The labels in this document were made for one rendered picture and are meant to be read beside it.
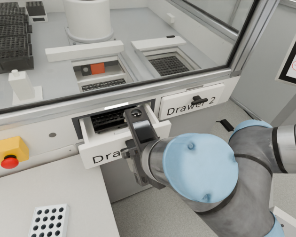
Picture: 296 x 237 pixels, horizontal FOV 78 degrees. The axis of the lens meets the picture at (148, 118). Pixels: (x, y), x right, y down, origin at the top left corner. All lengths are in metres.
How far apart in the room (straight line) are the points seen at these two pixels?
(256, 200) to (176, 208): 1.19
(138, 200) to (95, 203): 0.82
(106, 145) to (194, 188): 0.38
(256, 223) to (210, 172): 0.10
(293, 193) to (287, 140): 1.60
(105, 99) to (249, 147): 0.42
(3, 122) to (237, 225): 0.57
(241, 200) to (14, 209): 0.62
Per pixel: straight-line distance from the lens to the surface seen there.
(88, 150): 0.54
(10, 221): 0.71
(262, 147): 0.34
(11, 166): 0.65
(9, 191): 0.75
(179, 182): 0.20
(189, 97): 0.73
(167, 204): 1.45
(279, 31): 2.02
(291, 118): 1.21
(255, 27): 0.78
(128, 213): 1.41
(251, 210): 0.27
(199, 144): 0.20
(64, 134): 0.67
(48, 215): 0.63
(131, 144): 0.55
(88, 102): 0.58
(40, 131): 0.65
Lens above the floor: 1.36
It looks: 47 degrees down
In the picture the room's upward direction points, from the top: 6 degrees clockwise
